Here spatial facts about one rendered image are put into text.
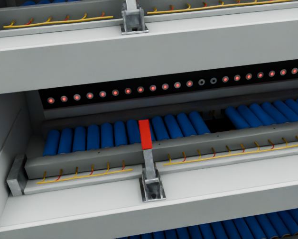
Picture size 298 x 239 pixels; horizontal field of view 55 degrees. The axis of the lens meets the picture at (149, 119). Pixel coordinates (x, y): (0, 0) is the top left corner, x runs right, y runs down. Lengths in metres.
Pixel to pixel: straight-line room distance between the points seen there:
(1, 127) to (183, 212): 0.25
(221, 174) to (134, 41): 0.20
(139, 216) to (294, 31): 0.27
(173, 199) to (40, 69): 0.20
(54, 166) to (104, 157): 0.07
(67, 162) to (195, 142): 0.17
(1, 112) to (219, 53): 0.28
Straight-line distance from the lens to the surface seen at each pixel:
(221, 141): 0.40
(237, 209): 0.38
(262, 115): 0.47
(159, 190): 0.35
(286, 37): 0.35
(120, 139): 0.41
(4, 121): 0.43
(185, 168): 0.38
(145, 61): 0.30
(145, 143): 0.34
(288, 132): 0.44
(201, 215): 0.37
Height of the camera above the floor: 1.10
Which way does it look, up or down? 13 degrees down
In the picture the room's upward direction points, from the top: 6 degrees counter-clockwise
